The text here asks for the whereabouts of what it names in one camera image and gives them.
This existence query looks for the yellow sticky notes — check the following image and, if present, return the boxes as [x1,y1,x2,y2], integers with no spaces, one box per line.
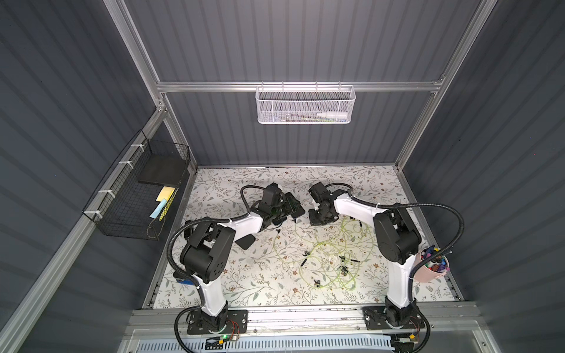
[156,186,176,202]

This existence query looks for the pink cup of pens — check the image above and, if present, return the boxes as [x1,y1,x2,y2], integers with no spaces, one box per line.
[414,247,450,283]

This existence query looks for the black cable conduit right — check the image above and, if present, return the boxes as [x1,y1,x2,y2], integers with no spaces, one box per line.
[326,182,466,353]

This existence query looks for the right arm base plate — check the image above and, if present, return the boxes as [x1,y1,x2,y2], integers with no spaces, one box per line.
[362,304,425,330]

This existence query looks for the black notebook in basket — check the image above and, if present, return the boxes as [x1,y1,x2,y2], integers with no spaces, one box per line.
[138,155,185,187]

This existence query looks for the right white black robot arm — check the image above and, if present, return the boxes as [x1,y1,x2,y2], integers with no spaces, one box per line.
[308,182,422,328]

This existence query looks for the black cable conduit left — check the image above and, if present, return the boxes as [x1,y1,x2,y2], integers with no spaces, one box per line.
[166,184,270,353]

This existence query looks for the green wired earphones tangle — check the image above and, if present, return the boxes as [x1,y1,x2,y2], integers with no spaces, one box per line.
[272,216,383,292]

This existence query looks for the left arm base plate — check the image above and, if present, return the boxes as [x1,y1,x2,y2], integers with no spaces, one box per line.
[187,310,249,335]

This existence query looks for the white wire mesh basket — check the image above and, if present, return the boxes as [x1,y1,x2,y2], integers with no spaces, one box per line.
[255,85,356,125]

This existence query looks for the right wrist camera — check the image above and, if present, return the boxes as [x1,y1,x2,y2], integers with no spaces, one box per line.
[308,182,331,204]

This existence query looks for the black wire wall basket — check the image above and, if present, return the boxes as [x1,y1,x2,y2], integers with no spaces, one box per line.
[83,131,191,241]

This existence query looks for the blue stapler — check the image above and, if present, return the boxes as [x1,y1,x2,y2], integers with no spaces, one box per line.
[173,272,194,285]

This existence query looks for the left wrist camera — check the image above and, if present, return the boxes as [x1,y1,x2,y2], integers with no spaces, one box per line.
[262,182,284,207]

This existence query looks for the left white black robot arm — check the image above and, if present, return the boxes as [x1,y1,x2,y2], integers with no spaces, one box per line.
[167,193,305,330]

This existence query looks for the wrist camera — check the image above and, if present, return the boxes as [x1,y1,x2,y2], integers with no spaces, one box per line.
[308,182,331,204]
[262,182,284,207]

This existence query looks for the black phone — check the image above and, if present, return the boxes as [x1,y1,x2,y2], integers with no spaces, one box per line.
[284,192,305,219]
[235,234,256,250]

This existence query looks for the white marker in basket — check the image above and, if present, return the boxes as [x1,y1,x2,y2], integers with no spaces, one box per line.
[316,111,350,121]

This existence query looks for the floral table mat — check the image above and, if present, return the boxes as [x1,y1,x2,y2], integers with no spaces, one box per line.
[152,165,458,310]

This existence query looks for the black cable conduit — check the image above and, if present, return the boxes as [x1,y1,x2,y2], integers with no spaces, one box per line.
[166,184,270,353]
[326,182,466,353]

